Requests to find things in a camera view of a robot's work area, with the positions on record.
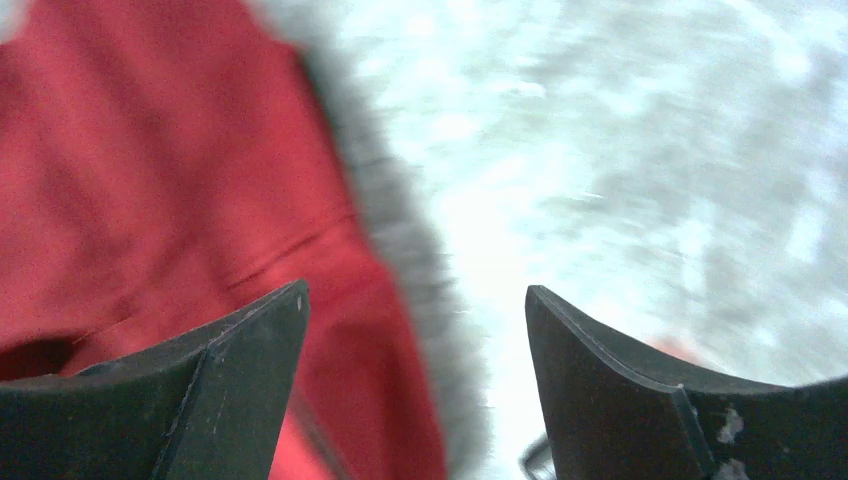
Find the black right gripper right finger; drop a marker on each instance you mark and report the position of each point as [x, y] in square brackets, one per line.
[617, 408]

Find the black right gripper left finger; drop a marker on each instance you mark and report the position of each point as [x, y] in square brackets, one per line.
[208, 404]

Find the red backpack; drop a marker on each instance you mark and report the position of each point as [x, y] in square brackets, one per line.
[164, 163]

